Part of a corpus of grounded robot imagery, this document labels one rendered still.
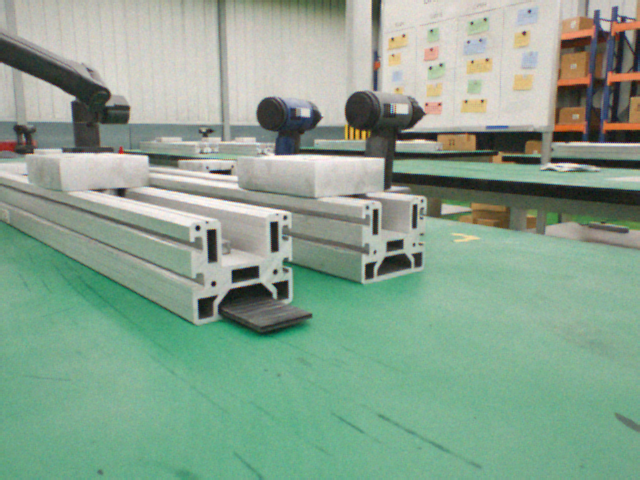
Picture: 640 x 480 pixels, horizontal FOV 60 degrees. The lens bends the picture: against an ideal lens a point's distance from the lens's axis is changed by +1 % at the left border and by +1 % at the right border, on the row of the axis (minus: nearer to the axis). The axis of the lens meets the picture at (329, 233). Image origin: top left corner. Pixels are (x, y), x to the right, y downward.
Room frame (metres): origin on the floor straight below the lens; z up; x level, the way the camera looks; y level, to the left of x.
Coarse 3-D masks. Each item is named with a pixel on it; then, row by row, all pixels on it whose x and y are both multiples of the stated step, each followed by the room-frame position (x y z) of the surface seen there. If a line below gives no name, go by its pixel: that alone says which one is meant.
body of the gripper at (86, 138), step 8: (80, 128) 1.30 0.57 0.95; (88, 128) 1.30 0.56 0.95; (96, 128) 1.32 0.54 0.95; (80, 136) 1.30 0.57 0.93; (88, 136) 1.30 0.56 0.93; (96, 136) 1.32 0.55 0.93; (80, 144) 1.30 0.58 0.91; (88, 144) 1.30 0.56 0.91; (96, 144) 1.32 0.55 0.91; (64, 152) 1.31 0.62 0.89; (72, 152) 1.27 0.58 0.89; (80, 152) 1.29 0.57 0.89
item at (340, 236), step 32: (192, 192) 0.85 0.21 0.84; (224, 192) 0.76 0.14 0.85; (256, 192) 0.70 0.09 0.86; (320, 224) 0.60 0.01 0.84; (352, 224) 0.56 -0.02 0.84; (384, 224) 0.63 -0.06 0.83; (416, 224) 0.61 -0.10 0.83; (320, 256) 0.60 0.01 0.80; (352, 256) 0.56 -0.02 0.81; (384, 256) 0.57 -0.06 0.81; (416, 256) 0.62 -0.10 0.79
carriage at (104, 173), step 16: (32, 160) 0.76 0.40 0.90; (48, 160) 0.70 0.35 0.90; (64, 160) 0.67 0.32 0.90; (80, 160) 0.68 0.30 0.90; (96, 160) 0.69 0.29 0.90; (112, 160) 0.71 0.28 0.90; (128, 160) 0.72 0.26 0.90; (144, 160) 0.73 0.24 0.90; (32, 176) 0.77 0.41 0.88; (48, 176) 0.71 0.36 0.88; (64, 176) 0.67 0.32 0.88; (80, 176) 0.68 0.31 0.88; (96, 176) 0.69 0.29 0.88; (112, 176) 0.71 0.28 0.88; (128, 176) 0.72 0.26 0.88; (144, 176) 0.73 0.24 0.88; (96, 192) 0.71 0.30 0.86; (112, 192) 0.72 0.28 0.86
